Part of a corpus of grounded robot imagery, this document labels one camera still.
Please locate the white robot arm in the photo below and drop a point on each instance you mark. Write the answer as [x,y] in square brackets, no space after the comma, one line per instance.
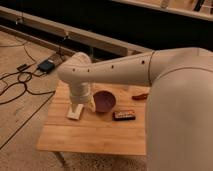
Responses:
[179,108]

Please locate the purple ceramic bowl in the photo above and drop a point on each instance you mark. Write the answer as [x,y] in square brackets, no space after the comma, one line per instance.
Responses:
[104,101]

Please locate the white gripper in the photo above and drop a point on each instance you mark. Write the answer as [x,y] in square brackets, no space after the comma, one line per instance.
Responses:
[80,93]

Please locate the white rectangular block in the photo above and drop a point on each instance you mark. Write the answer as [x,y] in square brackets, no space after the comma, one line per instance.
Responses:
[74,111]

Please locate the wooden table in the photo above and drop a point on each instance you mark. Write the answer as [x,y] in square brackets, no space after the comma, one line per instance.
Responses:
[93,132]

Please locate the dark rectangular box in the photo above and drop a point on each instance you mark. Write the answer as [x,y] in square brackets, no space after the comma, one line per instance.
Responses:
[123,115]

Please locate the small black device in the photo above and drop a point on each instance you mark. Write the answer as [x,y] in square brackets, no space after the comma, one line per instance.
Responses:
[22,67]

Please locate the black power adapter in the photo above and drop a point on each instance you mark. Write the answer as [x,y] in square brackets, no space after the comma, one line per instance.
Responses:
[46,66]

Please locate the long wooden beam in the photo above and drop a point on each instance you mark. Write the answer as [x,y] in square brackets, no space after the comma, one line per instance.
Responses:
[75,34]

